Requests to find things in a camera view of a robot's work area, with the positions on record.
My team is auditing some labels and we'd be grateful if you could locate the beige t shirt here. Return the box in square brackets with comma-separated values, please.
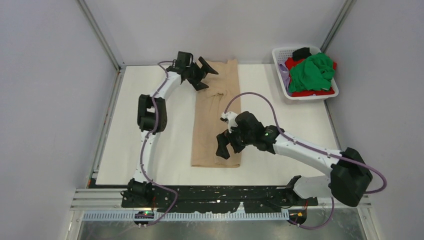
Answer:
[191, 59, 242, 168]

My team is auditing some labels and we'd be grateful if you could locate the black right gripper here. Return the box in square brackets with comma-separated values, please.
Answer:
[217, 123, 254, 160]

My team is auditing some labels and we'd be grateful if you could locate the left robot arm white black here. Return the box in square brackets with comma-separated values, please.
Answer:
[121, 51, 218, 208]

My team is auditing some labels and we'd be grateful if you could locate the green t shirt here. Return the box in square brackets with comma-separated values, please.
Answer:
[288, 52, 336, 94]

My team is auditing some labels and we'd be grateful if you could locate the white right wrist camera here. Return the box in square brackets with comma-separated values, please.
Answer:
[220, 111, 238, 129]

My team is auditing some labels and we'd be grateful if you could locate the red t shirt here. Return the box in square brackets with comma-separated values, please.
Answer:
[283, 57, 335, 98]

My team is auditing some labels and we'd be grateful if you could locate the lavender garment in basket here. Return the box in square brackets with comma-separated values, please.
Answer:
[278, 62, 292, 97]

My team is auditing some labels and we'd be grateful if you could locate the white slotted cable duct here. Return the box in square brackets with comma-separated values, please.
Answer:
[82, 209, 289, 222]

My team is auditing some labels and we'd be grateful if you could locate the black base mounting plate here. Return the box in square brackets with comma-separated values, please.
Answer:
[120, 183, 318, 214]

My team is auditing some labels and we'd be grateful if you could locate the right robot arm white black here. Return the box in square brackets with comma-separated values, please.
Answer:
[215, 111, 373, 207]

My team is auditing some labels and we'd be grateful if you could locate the white plastic laundry basket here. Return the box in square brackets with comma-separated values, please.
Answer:
[271, 45, 339, 105]

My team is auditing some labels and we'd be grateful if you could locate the black garment in basket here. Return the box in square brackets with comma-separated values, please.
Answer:
[292, 47, 312, 62]

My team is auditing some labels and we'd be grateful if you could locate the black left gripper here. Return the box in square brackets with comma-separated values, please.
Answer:
[186, 57, 218, 91]

